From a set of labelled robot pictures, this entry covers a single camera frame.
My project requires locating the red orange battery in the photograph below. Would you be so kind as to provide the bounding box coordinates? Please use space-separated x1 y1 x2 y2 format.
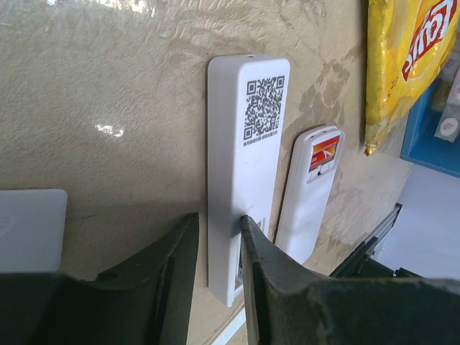
310 136 339 170

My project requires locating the yellow Lays chip bag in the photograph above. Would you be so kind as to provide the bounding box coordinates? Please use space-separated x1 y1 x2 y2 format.
364 0 459 155

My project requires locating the pack of tissue packets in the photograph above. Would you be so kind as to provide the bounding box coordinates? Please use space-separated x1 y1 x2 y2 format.
431 49 459 143

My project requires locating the blue yellow pink shelf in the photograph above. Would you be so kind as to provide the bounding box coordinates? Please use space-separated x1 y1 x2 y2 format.
400 78 459 178

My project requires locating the grey button remote control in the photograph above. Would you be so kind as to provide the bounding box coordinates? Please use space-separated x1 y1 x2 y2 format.
275 125 344 264

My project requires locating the white long remote control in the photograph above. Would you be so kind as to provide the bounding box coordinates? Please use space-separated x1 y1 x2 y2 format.
207 54 290 307

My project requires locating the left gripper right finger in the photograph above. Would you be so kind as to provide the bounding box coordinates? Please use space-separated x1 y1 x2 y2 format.
241 216 459 344

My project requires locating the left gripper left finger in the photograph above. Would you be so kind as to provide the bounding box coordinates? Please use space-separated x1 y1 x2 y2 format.
1 213 199 344

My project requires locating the aluminium rail frame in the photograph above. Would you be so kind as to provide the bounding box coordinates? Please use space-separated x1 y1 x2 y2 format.
330 203 402 278

